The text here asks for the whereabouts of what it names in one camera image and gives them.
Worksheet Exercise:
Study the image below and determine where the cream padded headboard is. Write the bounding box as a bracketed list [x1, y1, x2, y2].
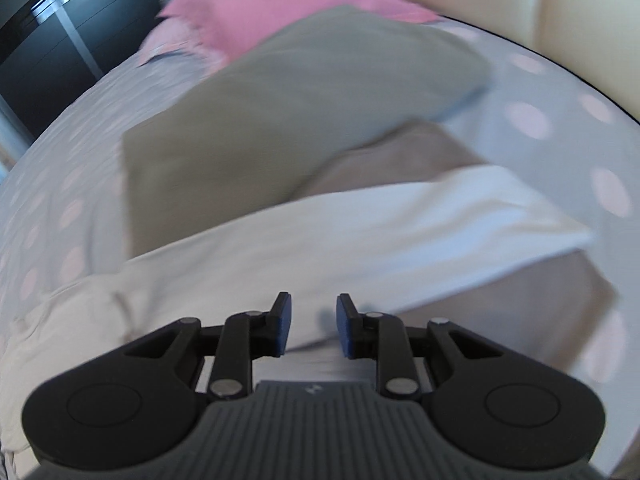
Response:
[367, 0, 640, 123]

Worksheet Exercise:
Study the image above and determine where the beige garment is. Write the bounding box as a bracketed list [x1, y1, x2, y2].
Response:
[292, 119, 618, 356]

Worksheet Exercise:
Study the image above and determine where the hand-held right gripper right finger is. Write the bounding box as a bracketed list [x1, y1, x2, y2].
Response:
[336, 292, 503, 400]

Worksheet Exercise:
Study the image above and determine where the pink cloth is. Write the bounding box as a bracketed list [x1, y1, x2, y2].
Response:
[137, 0, 443, 70]

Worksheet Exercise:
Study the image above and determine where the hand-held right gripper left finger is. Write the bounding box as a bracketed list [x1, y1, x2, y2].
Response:
[125, 291, 293, 401]

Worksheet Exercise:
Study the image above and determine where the white garment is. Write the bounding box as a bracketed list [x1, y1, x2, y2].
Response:
[0, 164, 597, 456]

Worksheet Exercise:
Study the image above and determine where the dark sliding door wardrobe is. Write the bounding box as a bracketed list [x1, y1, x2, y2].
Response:
[0, 0, 198, 163]

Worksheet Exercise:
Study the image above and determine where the olive green garment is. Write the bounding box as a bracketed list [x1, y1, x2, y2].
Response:
[121, 4, 496, 262]

